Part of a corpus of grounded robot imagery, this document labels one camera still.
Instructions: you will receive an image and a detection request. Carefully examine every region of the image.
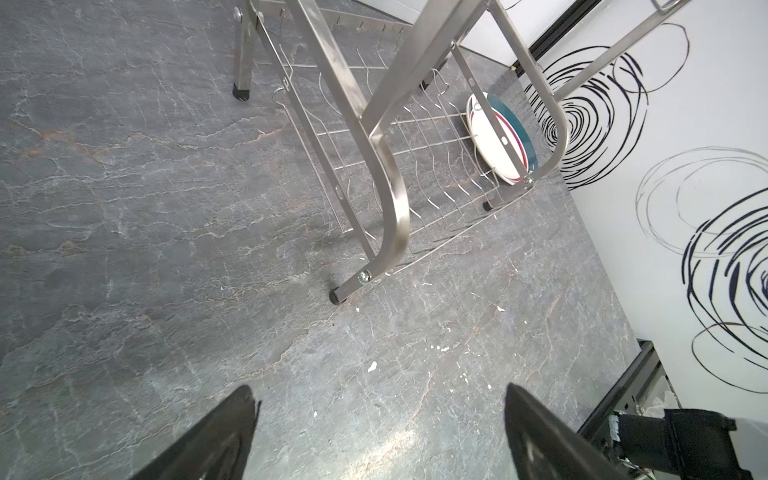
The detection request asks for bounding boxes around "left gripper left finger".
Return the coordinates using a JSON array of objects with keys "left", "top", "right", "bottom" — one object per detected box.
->
[{"left": 133, "top": 385, "right": 261, "bottom": 479}]

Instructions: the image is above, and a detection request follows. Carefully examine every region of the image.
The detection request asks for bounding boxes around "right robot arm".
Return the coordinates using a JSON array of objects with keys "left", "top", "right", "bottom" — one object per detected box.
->
[{"left": 609, "top": 409, "right": 755, "bottom": 479}]

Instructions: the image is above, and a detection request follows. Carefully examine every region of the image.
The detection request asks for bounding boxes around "green rimmed white plate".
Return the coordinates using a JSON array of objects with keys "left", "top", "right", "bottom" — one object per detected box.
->
[{"left": 466, "top": 92, "right": 538, "bottom": 185}]

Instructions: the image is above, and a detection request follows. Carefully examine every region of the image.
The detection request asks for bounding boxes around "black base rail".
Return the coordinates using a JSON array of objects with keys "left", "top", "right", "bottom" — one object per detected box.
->
[{"left": 578, "top": 340, "right": 666, "bottom": 449}]

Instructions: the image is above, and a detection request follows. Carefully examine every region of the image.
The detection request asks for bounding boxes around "steel two-tier dish rack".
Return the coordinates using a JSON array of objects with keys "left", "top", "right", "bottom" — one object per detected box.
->
[{"left": 232, "top": 1, "right": 685, "bottom": 305}]

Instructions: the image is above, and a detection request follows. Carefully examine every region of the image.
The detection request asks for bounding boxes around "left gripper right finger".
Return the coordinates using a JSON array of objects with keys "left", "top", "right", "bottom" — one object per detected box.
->
[{"left": 505, "top": 383, "right": 626, "bottom": 479}]

